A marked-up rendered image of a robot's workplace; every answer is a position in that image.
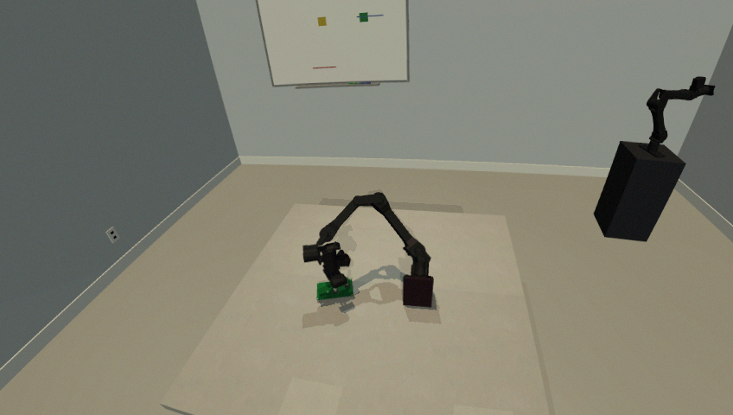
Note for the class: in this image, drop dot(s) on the green circuit board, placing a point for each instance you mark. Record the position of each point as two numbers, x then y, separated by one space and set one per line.
325 290

